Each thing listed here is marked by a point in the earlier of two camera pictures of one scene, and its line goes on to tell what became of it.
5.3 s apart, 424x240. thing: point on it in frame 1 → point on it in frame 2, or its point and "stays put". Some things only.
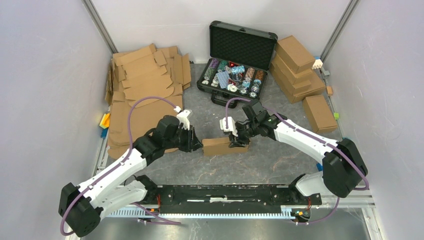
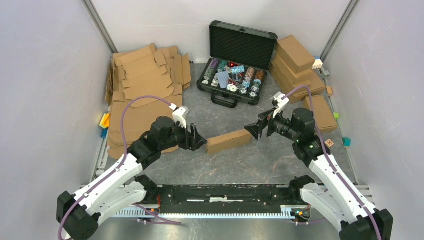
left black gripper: [191, 136] stays put
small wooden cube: [329, 90] stays put
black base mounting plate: [229, 199] stays put
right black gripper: [241, 142] → [256, 129]
